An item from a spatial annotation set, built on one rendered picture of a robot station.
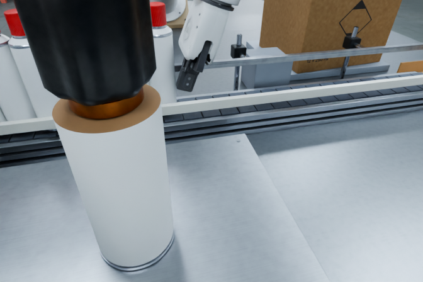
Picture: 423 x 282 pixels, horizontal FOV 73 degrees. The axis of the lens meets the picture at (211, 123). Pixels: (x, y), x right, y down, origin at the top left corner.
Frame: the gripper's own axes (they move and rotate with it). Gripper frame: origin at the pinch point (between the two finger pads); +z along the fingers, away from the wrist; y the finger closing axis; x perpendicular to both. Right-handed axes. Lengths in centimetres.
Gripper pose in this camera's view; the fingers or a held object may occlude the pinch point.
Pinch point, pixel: (186, 80)
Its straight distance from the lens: 57.0
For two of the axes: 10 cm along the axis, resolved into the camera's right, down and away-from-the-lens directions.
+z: -3.4, 8.2, 4.6
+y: 2.4, 5.5, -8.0
